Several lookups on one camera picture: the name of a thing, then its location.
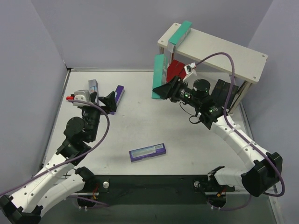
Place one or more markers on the teal toothpaste box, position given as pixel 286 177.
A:
pixel 160 70

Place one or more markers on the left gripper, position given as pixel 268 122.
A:
pixel 103 106

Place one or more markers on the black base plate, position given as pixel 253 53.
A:
pixel 154 189

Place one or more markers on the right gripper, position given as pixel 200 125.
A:
pixel 174 88

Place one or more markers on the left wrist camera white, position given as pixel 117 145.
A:
pixel 80 98

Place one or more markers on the aluminium frame rail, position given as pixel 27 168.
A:
pixel 35 186

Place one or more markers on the silver rio box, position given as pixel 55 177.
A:
pixel 178 37
pixel 93 90

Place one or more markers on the purple toothpaste box flat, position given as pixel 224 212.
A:
pixel 147 152

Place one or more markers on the silver Rio box top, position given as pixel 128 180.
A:
pixel 93 90

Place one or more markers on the silver Rio box bottom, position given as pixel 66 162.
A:
pixel 178 37

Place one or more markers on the purple toothpaste box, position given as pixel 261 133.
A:
pixel 147 152
pixel 119 91

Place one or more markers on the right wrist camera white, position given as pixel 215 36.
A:
pixel 190 70

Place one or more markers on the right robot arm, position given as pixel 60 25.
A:
pixel 263 169

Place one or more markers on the red toothpaste box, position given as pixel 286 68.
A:
pixel 173 70
pixel 181 70

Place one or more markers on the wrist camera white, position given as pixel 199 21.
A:
pixel 190 70
pixel 80 98

